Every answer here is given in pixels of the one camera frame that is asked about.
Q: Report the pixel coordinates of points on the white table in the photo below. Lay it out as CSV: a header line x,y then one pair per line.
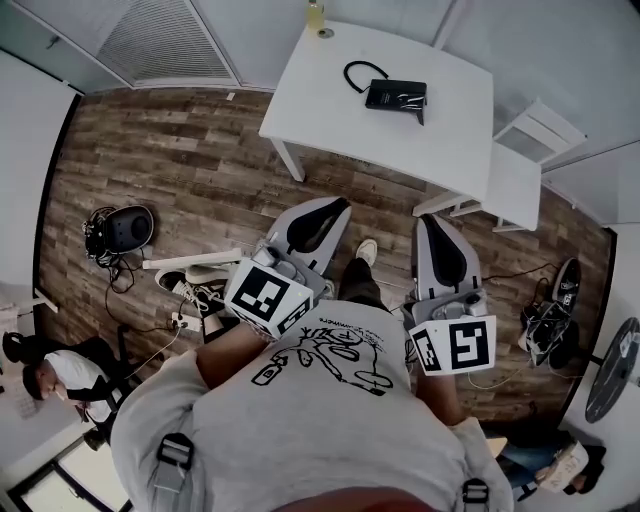
x,y
360,125

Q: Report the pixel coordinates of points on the cardboard box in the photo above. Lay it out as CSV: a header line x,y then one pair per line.
x,y
562,467

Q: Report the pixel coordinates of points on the person's left forearm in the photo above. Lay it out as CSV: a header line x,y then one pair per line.
x,y
230,355

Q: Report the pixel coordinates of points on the white power strip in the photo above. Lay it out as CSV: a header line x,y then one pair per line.
x,y
186,322

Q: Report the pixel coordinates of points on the person's right forearm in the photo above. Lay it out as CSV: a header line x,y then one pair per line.
x,y
440,400

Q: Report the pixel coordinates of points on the white desk foot bar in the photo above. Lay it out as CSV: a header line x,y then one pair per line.
x,y
190,260

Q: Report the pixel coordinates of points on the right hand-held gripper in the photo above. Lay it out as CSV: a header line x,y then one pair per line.
x,y
465,345

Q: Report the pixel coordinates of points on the louvered panel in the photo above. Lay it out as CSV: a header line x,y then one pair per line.
x,y
165,45

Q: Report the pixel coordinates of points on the yellow drink bottle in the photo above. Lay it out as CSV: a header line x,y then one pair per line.
x,y
314,12

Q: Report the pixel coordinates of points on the white shoe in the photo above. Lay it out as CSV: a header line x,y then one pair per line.
x,y
367,250

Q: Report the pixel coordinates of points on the black office chair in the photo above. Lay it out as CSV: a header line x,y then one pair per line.
x,y
105,350

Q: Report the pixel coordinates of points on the black sneaker with white label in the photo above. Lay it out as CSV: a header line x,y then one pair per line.
x,y
569,280

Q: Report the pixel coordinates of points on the dark trouser leg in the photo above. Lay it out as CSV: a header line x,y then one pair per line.
x,y
361,285

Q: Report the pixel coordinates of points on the black and white sneaker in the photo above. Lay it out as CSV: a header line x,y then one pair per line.
x,y
182,287

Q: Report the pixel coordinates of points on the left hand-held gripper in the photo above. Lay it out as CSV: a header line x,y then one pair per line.
x,y
260,295

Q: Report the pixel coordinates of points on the grey printed t-shirt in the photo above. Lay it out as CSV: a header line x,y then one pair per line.
x,y
300,430

